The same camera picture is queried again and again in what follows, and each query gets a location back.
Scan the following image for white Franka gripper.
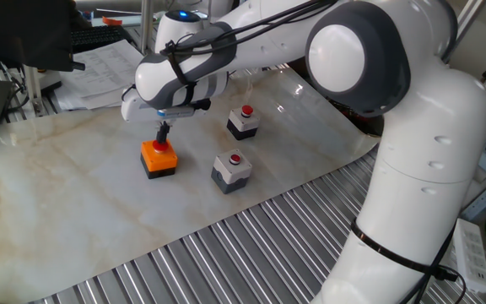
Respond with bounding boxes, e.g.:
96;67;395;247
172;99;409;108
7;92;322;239
120;86;211;144

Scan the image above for orange box red mushroom button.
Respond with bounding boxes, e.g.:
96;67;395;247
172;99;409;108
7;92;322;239
140;138;179;180

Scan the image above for white grey box red button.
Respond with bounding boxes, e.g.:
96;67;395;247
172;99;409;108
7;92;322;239
211;149;253;196

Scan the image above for white black box red button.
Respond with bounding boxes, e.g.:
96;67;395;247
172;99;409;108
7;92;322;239
226;105;262;141

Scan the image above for stack of printed papers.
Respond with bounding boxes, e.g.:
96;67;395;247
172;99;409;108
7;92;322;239
55;39;146;111

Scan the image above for marble pattern table mat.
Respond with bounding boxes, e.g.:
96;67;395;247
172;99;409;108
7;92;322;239
0;67;381;304

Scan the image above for black computer keyboard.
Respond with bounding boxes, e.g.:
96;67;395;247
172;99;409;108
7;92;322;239
70;24;133;54

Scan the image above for black monitor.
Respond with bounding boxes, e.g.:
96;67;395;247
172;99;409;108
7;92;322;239
0;0;86;73

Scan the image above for white power strip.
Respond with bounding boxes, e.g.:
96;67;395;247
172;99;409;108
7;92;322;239
452;218;486;295

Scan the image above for metal wrist bracket blue caps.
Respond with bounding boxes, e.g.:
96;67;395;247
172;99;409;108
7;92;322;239
156;99;213;120

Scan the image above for aluminium profile post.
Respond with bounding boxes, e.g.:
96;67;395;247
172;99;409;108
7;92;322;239
443;0;486;64
140;0;154;55
23;65;46;117

